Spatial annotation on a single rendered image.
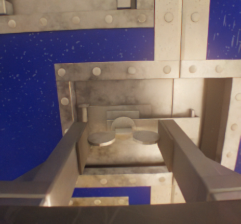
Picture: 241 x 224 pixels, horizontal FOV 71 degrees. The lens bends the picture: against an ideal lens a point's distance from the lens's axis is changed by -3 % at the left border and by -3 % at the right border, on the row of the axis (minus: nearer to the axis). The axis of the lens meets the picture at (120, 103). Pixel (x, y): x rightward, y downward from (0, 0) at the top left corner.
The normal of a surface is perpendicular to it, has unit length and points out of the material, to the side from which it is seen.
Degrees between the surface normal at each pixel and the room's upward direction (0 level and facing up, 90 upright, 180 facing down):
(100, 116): 90
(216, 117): 90
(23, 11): 90
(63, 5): 90
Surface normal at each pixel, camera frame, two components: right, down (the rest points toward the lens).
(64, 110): 0.00, 0.25
